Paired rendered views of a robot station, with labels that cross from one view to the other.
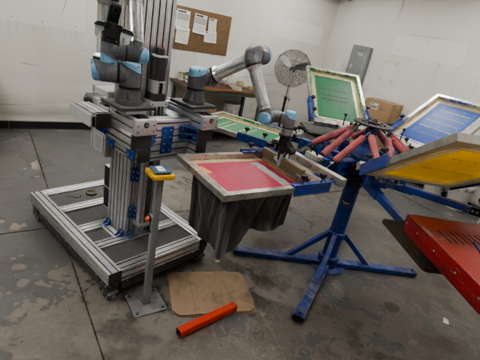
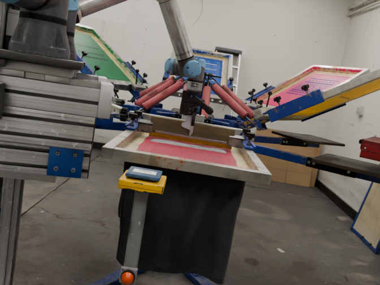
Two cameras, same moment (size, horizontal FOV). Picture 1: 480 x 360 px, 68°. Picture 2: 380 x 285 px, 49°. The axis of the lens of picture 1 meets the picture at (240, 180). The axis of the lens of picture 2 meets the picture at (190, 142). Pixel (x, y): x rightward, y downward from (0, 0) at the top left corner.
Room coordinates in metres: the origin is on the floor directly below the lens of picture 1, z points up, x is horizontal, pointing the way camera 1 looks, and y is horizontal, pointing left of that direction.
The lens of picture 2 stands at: (1.02, 1.34, 1.26)
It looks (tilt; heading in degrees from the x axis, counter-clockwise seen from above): 9 degrees down; 307
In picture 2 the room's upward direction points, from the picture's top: 9 degrees clockwise
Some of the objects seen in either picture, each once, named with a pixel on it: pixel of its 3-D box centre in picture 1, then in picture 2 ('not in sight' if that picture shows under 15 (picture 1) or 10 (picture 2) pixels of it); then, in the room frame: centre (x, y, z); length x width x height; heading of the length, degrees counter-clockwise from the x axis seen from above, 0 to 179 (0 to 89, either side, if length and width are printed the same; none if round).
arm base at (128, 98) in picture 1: (128, 93); (41, 35); (2.02, 0.72, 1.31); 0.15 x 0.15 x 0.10
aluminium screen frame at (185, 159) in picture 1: (253, 171); (188, 147); (2.09, -0.07, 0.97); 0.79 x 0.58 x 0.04; 128
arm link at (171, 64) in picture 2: (274, 116); (178, 67); (2.27, -0.13, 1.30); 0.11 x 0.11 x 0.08; 64
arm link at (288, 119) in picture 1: (288, 119); (196, 70); (2.24, -0.23, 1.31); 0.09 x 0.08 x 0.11; 64
